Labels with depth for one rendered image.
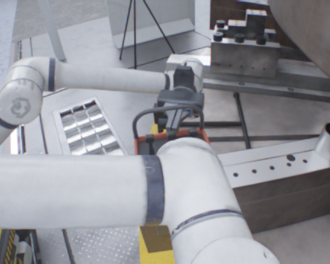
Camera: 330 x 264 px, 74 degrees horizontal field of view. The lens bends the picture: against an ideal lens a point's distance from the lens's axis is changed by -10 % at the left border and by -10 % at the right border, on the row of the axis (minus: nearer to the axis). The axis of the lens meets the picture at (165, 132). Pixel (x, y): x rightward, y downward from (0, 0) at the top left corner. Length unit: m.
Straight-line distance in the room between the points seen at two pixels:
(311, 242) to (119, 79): 0.99
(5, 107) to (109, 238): 0.96
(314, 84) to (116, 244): 1.64
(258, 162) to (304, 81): 1.17
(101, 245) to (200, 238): 1.20
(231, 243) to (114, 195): 0.12
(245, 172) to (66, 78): 0.64
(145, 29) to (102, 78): 2.84
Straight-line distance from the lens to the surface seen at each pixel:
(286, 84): 1.86
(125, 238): 1.41
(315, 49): 1.05
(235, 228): 0.25
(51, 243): 1.54
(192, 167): 0.28
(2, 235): 1.30
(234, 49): 1.62
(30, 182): 0.27
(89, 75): 0.86
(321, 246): 1.16
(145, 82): 0.92
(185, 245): 0.25
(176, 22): 3.88
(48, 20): 3.39
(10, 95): 0.69
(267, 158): 0.81
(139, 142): 0.68
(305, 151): 0.88
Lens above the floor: 1.26
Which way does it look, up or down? 42 degrees down
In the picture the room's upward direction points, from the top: 5 degrees counter-clockwise
